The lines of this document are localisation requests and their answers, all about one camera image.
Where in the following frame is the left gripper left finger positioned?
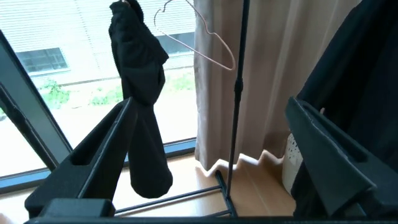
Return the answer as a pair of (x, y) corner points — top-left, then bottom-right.
(24, 96), (138, 218)

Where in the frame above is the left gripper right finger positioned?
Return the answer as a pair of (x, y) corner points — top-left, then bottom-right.
(285, 96), (398, 218)

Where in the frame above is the black garment with white label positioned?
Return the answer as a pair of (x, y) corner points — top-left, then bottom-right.
(290, 0), (398, 218)

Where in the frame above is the black drawstring garment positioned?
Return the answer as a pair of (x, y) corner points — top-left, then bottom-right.
(108, 0), (174, 199)

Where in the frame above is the white laundry basket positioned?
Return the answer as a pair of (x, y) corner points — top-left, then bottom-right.
(281, 133), (304, 195)

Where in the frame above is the black clothes rack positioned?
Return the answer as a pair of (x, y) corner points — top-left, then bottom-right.
(0, 0), (251, 218)

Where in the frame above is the beige curtain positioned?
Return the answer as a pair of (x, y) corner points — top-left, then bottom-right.
(193, 0), (363, 172)

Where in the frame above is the window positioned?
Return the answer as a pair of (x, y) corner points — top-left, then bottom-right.
(0, 0), (198, 194)

